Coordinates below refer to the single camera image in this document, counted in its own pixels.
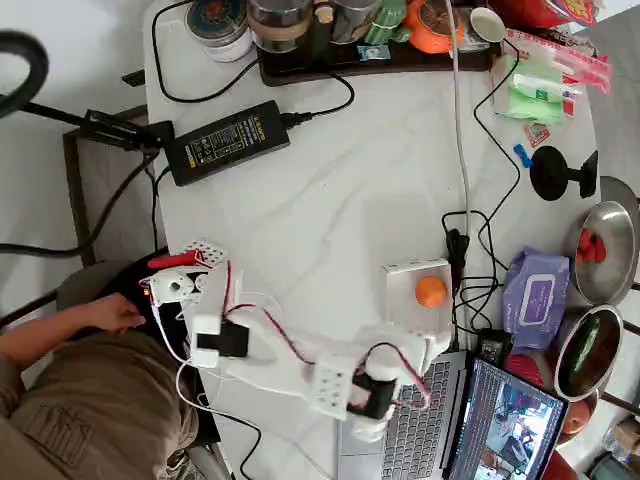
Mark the white perforated plate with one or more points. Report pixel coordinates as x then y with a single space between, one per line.
205 251

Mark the red clamp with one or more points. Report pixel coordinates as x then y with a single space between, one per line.
172 260

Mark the grey chair back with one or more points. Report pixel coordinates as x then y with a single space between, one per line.
620 192

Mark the red apple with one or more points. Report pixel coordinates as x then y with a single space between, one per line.
576 417

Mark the glass jar with brown band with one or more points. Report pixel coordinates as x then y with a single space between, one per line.
277 25

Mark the orange mandarin fruit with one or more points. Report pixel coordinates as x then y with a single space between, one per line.
431 292

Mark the wooden knob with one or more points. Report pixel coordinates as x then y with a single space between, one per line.
323 12

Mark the white ceramic cup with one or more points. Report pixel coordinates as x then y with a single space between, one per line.
487 25

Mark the red mesh cloth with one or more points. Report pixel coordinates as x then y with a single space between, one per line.
525 369

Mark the black power adapter brick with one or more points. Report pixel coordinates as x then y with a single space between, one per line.
230 142

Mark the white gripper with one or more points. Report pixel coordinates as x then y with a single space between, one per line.
369 432

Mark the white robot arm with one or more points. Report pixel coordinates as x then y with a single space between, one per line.
280 370

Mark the pink striped packet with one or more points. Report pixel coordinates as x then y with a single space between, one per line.
590 65

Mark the dark red container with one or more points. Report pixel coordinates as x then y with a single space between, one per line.
567 467

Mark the round patterned tin can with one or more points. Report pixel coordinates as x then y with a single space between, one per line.
217 25

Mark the green cactus figurine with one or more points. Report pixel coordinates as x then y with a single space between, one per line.
387 17

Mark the grey glass cup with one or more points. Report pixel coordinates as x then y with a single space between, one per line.
352 20

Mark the red strawberries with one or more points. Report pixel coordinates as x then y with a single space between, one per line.
591 246

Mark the wide steel bowl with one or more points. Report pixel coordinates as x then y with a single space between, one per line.
612 260

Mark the deep steel bowl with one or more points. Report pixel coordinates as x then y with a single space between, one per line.
607 360

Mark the small black laptop charger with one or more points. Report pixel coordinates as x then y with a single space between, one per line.
493 344

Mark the blue clip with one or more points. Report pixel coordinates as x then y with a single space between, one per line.
522 155

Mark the green tissue pack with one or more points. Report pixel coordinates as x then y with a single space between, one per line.
530 107

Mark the brown chair frame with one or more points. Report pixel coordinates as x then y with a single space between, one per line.
75 200

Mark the green cucumber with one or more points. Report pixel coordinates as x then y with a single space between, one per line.
580 350

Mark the white cardboard box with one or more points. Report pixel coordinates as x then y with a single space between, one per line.
400 300

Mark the orange persimmon teapot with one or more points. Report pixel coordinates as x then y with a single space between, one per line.
430 32

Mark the small red sachet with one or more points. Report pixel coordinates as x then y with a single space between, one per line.
536 135

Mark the white tube green label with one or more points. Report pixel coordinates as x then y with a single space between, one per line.
545 86

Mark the silver laptop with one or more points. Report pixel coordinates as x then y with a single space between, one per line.
425 440

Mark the dark wooden tray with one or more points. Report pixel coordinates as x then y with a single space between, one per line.
310 70

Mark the wet wipes soft pack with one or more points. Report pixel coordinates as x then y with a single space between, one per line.
537 300

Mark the grey chair seat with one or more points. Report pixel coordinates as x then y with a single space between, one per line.
85 285

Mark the red plastic bag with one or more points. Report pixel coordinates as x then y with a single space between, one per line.
540 11

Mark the small blue white packet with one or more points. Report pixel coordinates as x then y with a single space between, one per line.
374 53

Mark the person's left hand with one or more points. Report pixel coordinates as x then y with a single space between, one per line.
112 312

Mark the black gooseneck camera mount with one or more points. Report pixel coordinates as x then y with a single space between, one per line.
35 65

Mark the person's torso khaki clothes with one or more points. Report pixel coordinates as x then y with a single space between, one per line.
90 415

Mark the small black bracket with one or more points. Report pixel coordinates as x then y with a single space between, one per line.
134 78

